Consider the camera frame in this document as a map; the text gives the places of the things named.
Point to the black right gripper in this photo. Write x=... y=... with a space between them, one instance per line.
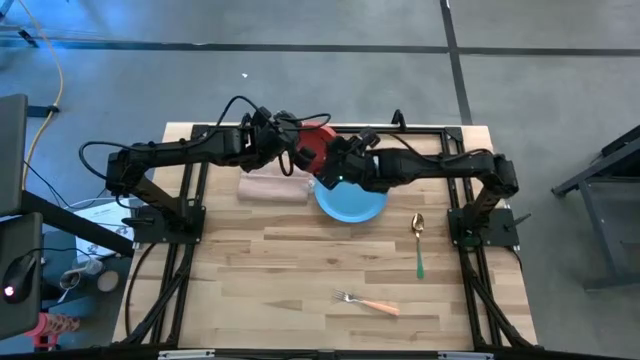
x=352 y=167

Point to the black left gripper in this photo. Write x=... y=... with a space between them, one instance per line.
x=272 y=140

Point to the red bowl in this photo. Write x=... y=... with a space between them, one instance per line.
x=316 y=140

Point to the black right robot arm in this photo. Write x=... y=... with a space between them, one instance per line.
x=440 y=167

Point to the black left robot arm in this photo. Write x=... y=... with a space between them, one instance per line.
x=175 y=150

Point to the blue plate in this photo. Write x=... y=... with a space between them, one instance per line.
x=350 y=205

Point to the beige cloth napkin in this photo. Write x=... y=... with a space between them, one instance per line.
x=270 y=189

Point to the black table clamp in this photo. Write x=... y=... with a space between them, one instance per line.
x=398 y=119
x=246 y=119

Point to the white paper box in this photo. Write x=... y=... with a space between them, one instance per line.
x=102 y=217

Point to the black desk beam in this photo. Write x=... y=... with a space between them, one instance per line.
x=75 y=222

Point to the clear plastic cup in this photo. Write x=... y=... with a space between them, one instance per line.
x=75 y=277

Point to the grey side table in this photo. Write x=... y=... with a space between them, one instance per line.
x=595 y=170

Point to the black desk panel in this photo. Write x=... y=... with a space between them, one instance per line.
x=11 y=155

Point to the pink patterned object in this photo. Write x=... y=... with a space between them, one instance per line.
x=52 y=325

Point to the black computer mouse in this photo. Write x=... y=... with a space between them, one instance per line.
x=19 y=279

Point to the black mouse pad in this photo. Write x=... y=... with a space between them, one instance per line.
x=25 y=320

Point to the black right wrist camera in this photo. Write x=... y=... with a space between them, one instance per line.
x=369 y=138

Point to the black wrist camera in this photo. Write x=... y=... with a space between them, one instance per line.
x=369 y=138
x=262 y=119

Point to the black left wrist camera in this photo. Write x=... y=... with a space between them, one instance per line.
x=262 y=119

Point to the black aluminium table frame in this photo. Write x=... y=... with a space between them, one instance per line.
x=420 y=131

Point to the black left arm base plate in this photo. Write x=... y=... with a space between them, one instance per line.
x=150 y=231

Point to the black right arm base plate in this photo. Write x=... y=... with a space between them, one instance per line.
x=500 y=231

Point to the white table bracket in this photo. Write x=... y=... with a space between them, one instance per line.
x=465 y=355
x=185 y=354

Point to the black floor bracket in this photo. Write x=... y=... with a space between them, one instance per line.
x=42 y=110

